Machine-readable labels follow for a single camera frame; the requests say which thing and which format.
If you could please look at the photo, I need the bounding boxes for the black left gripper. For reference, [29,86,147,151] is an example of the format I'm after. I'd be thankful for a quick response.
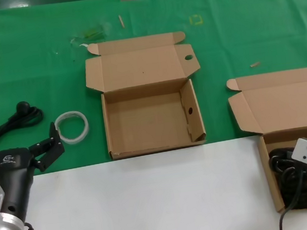
[0,120,74,225]

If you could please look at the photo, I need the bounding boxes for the cardboard box with round hole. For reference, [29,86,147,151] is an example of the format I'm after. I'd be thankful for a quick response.
[80,29,211,163]

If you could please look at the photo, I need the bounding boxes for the open brown cardboard box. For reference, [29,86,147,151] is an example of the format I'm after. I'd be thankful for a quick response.
[225,67,307,218]

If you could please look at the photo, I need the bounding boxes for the clear tape roll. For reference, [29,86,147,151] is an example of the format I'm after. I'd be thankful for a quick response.
[53,108,92,147]

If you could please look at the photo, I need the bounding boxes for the green table cloth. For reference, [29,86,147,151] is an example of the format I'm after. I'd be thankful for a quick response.
[0,0,307,180]

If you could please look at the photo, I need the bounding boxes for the clear plastic wrapper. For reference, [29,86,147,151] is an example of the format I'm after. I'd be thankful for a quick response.
[68,22,112,49]

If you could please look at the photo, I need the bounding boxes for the black power cable round plug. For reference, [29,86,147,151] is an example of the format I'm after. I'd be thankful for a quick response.
[0,99,47,140]

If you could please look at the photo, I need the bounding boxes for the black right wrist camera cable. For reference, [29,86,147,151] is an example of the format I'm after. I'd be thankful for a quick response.
[276,205,298,230]

